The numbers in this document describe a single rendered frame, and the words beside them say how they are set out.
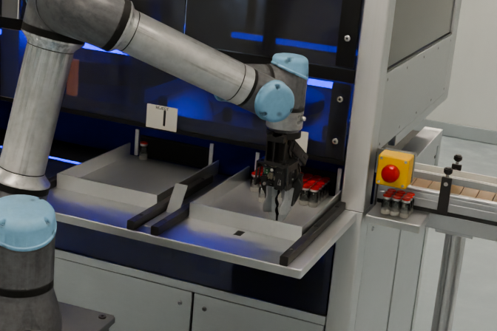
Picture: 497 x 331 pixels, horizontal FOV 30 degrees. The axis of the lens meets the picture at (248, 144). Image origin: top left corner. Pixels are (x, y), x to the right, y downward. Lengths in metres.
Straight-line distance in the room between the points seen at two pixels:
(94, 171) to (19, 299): 0.72
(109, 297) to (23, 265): 0.93
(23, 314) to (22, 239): 0.14
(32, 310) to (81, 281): 0.91
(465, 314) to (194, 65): 2.51
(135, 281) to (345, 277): 0.58
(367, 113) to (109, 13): 0.77
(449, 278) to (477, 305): 1.71
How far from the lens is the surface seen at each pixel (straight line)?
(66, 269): 2.58
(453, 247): 2.31
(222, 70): 1.64
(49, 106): 1.71
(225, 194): 2.20
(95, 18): 1.56
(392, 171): 2.10
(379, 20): 2.08
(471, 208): 2.23
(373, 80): 2.10
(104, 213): 2.04
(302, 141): 2.18
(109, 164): 2.38
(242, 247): 1.90
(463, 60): 6.75
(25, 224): 1.61
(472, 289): 4.19
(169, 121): 2.30
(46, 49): 1.69
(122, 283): 2.50
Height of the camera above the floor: 1.58
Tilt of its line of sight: 15 degrees down
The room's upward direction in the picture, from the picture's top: 5 degrees clockwise
